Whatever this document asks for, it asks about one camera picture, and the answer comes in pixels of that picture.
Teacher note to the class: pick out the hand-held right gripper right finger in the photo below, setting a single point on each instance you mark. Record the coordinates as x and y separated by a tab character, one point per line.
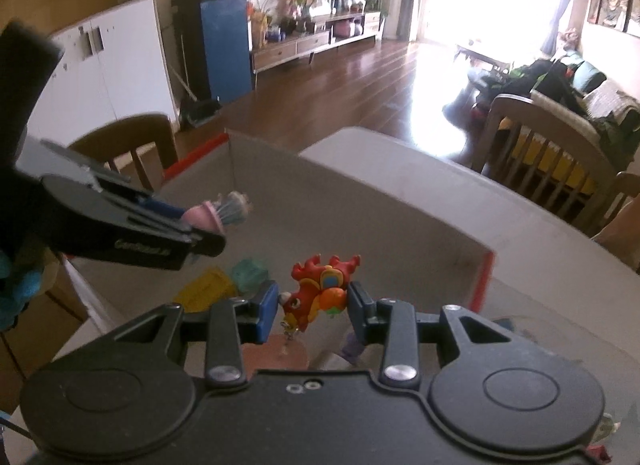
359	312

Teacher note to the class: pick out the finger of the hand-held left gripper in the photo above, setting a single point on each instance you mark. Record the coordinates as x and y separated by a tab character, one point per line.
210	244
165	210

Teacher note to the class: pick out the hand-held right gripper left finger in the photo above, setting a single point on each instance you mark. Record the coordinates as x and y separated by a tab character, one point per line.
267	312

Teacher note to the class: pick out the small pink dress doll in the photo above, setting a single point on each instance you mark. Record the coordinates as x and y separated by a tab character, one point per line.
210	212

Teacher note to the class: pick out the teal round toy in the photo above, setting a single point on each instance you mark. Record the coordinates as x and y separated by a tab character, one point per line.
250	275

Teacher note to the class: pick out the pink heart-shaped dish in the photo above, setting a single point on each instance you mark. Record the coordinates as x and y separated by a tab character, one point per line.
280	352

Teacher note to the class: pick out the red parrot toy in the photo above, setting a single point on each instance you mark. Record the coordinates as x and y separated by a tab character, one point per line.
320	290

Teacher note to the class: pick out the yellow small box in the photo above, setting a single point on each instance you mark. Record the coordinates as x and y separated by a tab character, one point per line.
205	290

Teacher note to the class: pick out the red cardboard box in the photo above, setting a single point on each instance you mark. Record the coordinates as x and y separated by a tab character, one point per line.
375	225

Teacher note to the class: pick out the person's left hand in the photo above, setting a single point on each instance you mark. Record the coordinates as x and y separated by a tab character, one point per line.
20	290

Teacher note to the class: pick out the wooden dining chair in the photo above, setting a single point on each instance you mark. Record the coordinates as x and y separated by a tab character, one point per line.
135	140
625	190
525	145

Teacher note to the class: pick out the black dustpan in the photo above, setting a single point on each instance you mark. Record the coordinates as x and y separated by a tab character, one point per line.
200	112

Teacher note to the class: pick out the white cabinet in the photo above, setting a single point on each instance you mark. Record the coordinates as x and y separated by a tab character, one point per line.
125	60

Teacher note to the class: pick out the black and blue dispenser cabinet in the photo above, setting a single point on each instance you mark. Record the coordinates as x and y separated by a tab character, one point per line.
225	45

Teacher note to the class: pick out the wooden TV cabinet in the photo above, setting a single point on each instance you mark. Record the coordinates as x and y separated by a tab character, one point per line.
300	45

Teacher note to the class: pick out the pink cloth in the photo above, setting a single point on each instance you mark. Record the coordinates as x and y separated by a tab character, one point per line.
622	240

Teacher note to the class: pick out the low coffee table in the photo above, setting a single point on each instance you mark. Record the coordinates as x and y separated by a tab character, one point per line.
482	52

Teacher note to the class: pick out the black clothing pile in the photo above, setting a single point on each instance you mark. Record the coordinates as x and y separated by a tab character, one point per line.
540	75

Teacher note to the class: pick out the sofa with light cover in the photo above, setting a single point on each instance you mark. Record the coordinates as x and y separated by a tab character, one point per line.
590	90

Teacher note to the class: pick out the pink plush toy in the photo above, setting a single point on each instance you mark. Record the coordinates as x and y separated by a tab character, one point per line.
570	37

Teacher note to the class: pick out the dark framed wall picture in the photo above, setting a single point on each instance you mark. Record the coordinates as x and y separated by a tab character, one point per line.
616	0
595	0
636	15

